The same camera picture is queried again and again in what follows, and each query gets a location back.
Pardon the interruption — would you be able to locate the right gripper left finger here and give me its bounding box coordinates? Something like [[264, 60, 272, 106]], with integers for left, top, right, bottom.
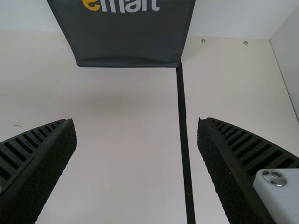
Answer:
[[0, 118, 78, 224]]

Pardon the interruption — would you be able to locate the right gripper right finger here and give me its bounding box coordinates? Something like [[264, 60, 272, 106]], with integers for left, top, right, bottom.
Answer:
[[197, 117, 299, 224]]

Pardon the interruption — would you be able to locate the black strip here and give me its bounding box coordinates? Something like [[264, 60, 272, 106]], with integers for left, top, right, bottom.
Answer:
[[175, 61, 196, 224]]

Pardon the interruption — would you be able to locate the dark grey bag with straps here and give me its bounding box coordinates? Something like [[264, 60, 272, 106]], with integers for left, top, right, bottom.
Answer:
[[46, 0, 196, 68]]

